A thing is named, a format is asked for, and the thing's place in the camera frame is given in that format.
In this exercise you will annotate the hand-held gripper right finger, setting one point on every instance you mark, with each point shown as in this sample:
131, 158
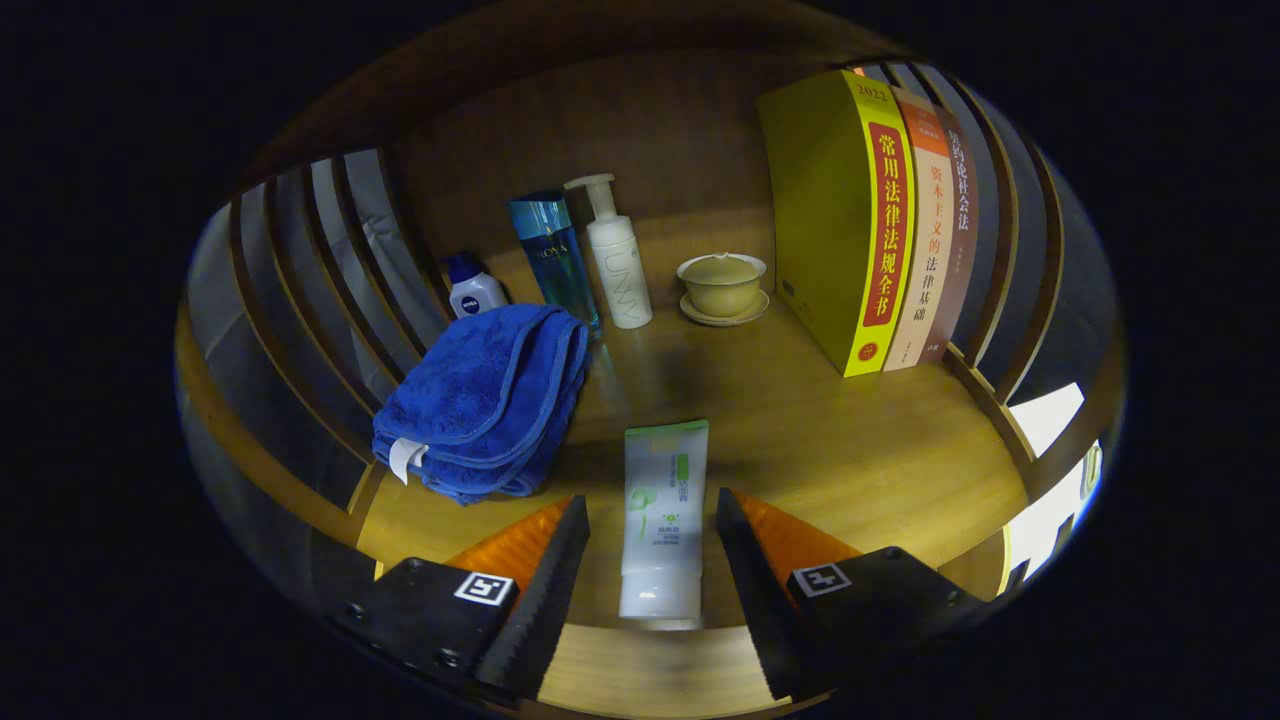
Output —
760, 600

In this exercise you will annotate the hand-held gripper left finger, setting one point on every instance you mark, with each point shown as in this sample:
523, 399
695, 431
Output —
545, 600

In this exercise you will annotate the white and green tube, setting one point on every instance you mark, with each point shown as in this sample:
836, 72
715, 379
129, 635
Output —
660, 520

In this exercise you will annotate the wooden countertop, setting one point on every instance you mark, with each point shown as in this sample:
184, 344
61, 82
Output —
800, 440

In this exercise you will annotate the wooden cabinet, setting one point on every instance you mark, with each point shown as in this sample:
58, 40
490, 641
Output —
600, 110

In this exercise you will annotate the folded blue towel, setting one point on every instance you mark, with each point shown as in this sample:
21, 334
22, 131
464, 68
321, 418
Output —
480, 390

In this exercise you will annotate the small white blue-capped bottle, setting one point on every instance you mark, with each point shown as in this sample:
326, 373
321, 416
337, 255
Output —
472, 295

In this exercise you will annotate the beige lidded teacup with saucer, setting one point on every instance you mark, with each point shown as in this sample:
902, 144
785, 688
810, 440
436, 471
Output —
722, 288

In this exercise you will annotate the white pump bottle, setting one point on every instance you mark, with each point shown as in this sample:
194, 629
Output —
620, 275

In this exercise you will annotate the blue transparent bottle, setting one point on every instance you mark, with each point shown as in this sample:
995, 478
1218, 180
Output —
555, 260

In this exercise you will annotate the orange and cream book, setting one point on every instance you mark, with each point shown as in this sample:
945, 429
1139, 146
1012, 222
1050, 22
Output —
930, 260

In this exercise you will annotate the thick yellow book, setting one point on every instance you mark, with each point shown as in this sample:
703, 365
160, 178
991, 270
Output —
820, 220

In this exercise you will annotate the brown book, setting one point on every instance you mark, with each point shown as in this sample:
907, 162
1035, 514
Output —
962, 250

